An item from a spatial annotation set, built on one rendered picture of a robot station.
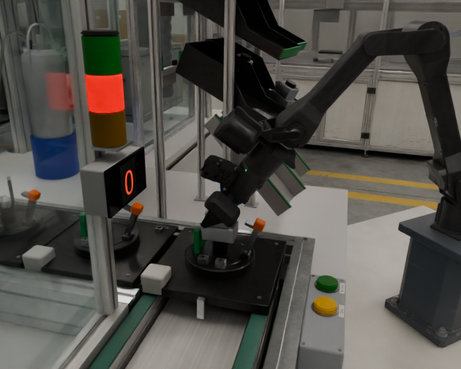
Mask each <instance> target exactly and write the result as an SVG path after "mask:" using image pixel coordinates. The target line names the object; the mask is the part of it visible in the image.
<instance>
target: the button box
mask: <svg viewBox="0 0 461 369"><path fill-rule="evenodd" d="M318 277H320V275H310V279H309V283H308V289H307V297H306V302H305V307H304V315H303V321H302V326H301V334H300V339H299V350H298V357H297V365H296V369H342V364H343V359H344V350H345V284H346V281H345V280H344V279H339V278H335V279H337V281H338V288H337V289H336V290H335V291H324V290H321V289H319V288H318V287H317V285H316V283H317V279H318ZM318 297H329V298H332V299H333V300H334V301H335V302H336V303H337V311H336V312H335V313H333V314H331V315H324V314H321V313H319V312H317V311H316V310H315V309H314V301H315V299H316V298H318Z"/></svg>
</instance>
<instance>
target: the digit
mask: <svg viewBox="0 0 461 369"><path fill-rule="evenodd" d="M120 175H121V194H122V203H123V205H124V204H125V203H126V202H127V201H128V200H130V199H131V198H132V197H133V196H134V195H135V194H136V193H137V185H136V172H135V157H133V158H132V159H131V160H129V161H127V162H126V163H125V164H123V165H122V166H120Z"/></svg>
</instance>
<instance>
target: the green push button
mask: <svg viewBox="0 0 461 369"><path fill-rule="evenodd" d="M316 285H317V287H318V288H319V289H321V290H324V291H335V290H336V289H337V288H338V281H337V279H335V278H334V277H332V276H329V275H322V276H320V277H318V279H317V283H316Z"/></svg>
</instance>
